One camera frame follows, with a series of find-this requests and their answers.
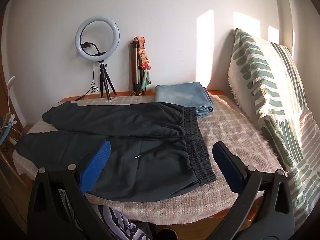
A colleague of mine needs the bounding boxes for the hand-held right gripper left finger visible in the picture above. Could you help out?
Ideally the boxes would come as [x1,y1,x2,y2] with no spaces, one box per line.
[27,140,115,240]

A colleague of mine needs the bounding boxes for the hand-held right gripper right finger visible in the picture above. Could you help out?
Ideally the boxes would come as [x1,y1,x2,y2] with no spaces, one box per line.
[212,141,295,240]

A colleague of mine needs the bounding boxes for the black pants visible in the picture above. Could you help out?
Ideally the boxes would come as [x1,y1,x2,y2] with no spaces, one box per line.
[15,102,217,203]

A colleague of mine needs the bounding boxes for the checked beige blanket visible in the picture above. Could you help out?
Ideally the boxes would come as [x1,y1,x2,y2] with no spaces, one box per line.
[12,94,285,227]

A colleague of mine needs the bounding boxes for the person's striped trouser leg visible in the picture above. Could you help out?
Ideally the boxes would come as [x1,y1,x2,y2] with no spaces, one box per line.
[97,205,155,240]

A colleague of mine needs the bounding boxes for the folded blue jeans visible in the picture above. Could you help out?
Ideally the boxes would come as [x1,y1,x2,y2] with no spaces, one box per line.
[155,82,215,118]

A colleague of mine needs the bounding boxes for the green patterned white throw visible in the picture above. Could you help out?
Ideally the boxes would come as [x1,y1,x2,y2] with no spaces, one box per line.
[227,28,320,228]

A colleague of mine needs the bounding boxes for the leopard print item with clip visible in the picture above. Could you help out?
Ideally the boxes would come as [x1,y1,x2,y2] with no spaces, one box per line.
[3,114,16,126]

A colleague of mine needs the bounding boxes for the light blue chair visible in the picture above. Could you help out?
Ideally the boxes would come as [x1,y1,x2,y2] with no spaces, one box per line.
[0,116,11,142]

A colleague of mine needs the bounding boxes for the folded colourful umbrella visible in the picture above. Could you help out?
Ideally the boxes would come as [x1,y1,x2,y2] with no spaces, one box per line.
[133,36,152,90]

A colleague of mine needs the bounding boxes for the white gooseneck lamp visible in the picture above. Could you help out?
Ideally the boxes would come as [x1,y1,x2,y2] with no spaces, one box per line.
[6,76,16,120]

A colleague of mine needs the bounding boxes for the black ring light cable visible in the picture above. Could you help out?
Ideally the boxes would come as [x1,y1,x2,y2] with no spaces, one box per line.
[57,61,98,103]

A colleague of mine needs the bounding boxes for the white ring light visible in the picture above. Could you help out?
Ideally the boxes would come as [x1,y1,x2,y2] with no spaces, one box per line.
[75,17,120,62]

